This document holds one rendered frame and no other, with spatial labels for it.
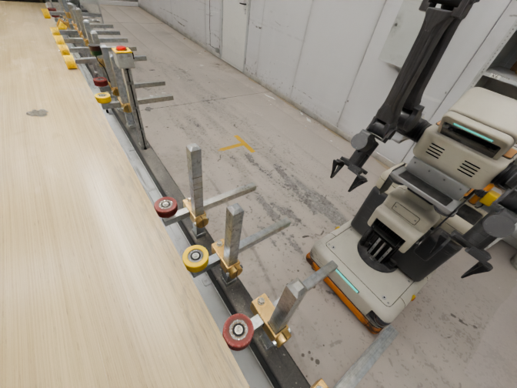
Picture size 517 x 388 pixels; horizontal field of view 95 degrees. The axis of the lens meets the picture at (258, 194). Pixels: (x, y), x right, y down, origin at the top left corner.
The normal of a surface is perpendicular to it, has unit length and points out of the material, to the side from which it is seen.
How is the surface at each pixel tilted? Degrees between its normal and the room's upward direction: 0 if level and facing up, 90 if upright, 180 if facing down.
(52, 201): 0
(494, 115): 42
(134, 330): 0
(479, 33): 90
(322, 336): 0
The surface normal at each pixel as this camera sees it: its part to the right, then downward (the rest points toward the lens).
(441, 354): 0.14, -0.71
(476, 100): -0.44, -0.30
